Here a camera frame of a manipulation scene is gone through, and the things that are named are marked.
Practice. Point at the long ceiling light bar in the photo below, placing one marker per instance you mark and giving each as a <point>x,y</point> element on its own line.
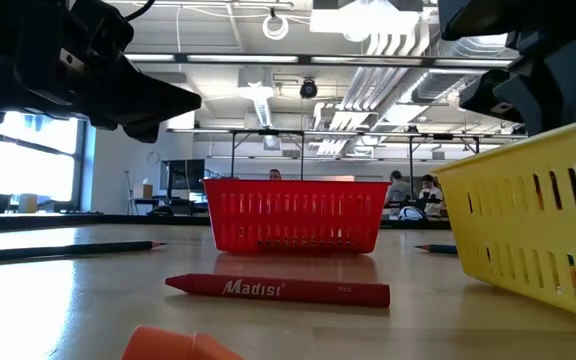
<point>243,58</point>

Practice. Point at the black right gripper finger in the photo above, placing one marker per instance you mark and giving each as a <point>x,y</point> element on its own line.
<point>498,95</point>
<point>478,17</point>

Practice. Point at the red crayon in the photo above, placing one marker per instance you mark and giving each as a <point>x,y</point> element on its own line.
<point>293,290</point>

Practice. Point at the person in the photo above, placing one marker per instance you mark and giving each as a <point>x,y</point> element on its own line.
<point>398,190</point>
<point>429,192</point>
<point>275,174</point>

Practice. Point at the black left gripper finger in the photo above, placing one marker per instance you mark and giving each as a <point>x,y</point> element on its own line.
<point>138,100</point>
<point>143,133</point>

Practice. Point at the black ceiling spotlight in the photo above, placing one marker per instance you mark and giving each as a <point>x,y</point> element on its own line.
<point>308,88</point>

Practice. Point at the black monitor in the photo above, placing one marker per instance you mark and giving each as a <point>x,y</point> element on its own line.
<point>183,175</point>

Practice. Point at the yellow plastic bin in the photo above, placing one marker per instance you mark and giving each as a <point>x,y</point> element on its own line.
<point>518,210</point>

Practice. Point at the large window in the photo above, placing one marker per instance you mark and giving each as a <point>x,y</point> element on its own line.
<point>33,165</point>

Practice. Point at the black overhead rack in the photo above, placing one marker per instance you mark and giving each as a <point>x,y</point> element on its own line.
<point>268,132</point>

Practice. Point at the red plastic bin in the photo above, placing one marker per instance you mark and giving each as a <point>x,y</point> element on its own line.
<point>293,220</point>

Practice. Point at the black and white ball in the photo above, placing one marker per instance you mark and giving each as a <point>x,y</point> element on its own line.
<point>412,214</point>

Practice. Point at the blue pencil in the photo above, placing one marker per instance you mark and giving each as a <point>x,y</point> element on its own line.
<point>440,248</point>

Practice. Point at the dark green pencil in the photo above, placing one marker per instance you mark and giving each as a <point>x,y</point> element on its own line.
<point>68,249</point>

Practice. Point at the cardboard box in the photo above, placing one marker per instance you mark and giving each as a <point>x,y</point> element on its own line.
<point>143,191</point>

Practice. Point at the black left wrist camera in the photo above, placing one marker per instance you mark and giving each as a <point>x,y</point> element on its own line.
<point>103,30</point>

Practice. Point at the orange eraser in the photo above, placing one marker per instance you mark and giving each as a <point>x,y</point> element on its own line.
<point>168,347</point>

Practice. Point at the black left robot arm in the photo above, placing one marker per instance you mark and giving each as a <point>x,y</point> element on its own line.
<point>8,20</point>

